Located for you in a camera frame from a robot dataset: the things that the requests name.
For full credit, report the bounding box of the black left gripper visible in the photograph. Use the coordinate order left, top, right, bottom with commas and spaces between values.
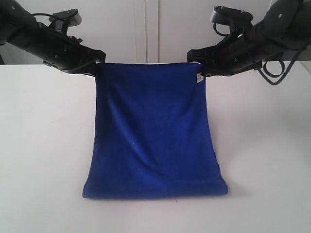
9, 20, 106, 77

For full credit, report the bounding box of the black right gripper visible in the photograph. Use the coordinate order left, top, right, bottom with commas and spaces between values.
187, 20, 291, 77

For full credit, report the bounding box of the blue towel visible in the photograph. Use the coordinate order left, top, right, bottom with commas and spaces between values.
82, 63, 228, 200

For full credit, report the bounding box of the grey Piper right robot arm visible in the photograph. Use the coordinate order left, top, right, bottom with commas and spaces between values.
187, 0, 311, 77

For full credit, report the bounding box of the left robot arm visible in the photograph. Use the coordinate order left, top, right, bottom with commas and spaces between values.
0, 0, 106, 77

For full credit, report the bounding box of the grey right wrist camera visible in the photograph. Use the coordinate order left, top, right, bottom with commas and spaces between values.
210, 6, 253, 26

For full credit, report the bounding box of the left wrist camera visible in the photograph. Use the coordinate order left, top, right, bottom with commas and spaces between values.
49, 9, 82, 34

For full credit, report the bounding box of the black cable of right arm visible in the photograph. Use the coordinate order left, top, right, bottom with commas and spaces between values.
257, 41, 309, 86

